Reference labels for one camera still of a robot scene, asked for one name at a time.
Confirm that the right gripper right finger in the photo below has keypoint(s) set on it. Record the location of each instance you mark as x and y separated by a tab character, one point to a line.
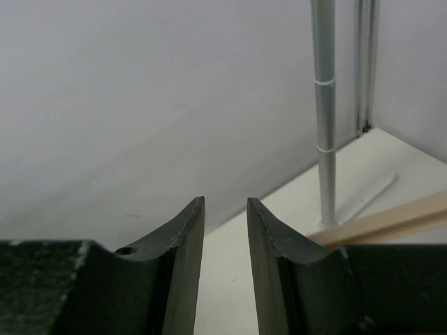
303	288

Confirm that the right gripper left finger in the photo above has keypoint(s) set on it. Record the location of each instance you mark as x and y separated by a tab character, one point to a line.
79	287

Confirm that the cream hanger with metal hook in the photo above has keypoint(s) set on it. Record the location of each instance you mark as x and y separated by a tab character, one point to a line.
407	219

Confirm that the white clothes rack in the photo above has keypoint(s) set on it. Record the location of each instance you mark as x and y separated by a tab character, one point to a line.
323	31

